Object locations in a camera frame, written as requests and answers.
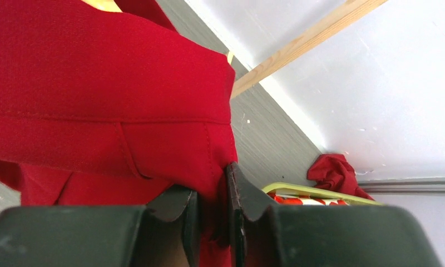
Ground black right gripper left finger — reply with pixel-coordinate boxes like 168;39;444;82
0;186;200;266

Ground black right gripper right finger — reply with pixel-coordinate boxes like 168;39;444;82
226;163;441;266

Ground poppy print white skirt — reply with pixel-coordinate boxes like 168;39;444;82
268;194;349;206

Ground red garment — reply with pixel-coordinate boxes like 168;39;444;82
0;1;238;266

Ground wooden hanger with metal hook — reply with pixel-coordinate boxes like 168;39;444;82
82;0;122;13

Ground green plastic laundry basket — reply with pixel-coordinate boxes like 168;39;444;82
262;182;382;205

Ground crumpled red cloth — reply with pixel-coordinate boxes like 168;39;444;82
306;154;373;200

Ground aluminium corner rail right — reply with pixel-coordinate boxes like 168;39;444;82
359;177;445;195

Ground wooden clothes rack frame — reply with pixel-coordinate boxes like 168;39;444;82
230;0;386;99

